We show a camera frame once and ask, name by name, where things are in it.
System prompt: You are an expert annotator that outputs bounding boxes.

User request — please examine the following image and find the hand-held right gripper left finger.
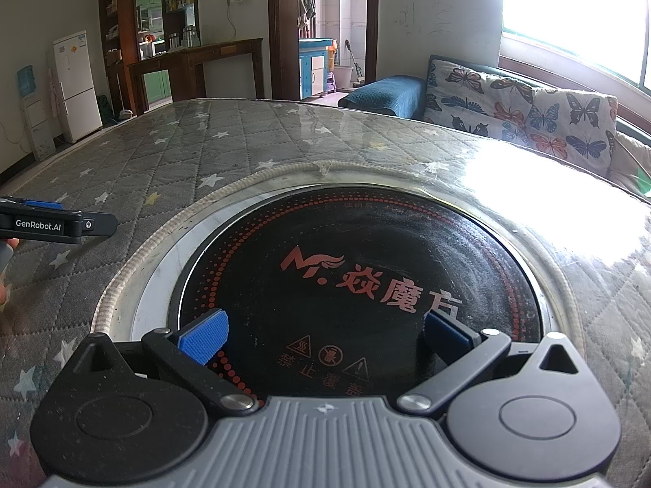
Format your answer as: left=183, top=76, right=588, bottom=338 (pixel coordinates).
left=68, top=309, right=261, bottom=414

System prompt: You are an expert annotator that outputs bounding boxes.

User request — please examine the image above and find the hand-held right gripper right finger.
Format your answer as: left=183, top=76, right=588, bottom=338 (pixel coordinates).
left=395, top=310, right=583, bottom=414

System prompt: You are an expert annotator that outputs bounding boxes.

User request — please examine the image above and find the person's left hand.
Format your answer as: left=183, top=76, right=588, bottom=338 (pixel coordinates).
left=0, top=237, right=21, bottom=309

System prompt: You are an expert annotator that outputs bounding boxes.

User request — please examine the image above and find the water dispenser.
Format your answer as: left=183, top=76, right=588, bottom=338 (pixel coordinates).
left=17, top=64, right=57, bottom=163

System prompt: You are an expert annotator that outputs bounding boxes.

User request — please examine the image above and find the white floor mop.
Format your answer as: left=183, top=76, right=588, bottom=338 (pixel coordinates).
left=114, top=73, right=134, bottom=121

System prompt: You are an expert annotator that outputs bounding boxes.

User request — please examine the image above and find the white fridge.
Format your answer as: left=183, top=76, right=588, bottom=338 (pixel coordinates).
left=52, top=31, right=105, bottom=144

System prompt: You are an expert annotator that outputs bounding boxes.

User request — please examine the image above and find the round black induction cooktop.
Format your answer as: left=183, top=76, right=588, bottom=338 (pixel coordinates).
left=168, top=188, right=543, bottom=400

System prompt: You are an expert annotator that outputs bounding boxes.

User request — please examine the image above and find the grey quilted star table cover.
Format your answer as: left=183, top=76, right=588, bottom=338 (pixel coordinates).
left=0, top=98, right=651, bottom=488

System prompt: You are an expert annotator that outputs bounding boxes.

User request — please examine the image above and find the dark wooden shelf unit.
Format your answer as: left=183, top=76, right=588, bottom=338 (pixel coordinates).
left=98, top=0, right=202, bottom=113

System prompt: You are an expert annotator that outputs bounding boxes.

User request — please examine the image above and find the dark wooden console table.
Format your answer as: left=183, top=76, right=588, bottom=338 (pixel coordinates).
left=127, top=37, right=266, bottom=116

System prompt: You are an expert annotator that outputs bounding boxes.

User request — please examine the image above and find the blue sofa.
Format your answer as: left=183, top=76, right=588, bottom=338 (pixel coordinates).
left=338, top=56, right=651, bottom=190

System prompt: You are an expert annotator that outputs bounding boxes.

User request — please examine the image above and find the beige cushion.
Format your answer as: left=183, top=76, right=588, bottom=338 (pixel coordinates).
left=607, top=129, right=651, bottom=190

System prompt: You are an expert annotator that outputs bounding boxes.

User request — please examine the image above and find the thin stick with green flag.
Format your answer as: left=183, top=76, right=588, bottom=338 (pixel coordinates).
left=617, top=137, right=651, bottom=190

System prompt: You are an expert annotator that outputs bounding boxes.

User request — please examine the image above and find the small blue cabinet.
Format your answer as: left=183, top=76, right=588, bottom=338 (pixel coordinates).
left=298, top=37, right=334, bottom=101

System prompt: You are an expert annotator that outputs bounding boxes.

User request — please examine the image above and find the squeeze mop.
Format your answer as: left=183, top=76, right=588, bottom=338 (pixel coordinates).
left=344, top=39, right=365, bottom=85

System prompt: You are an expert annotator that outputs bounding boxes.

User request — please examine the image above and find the window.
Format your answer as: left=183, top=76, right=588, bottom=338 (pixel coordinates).
left=498, top=0, right=651, bottom=90

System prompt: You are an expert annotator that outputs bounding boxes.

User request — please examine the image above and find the dark wooden door frame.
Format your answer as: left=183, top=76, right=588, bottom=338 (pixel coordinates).
left=267, top=0, right=380, bottom=103

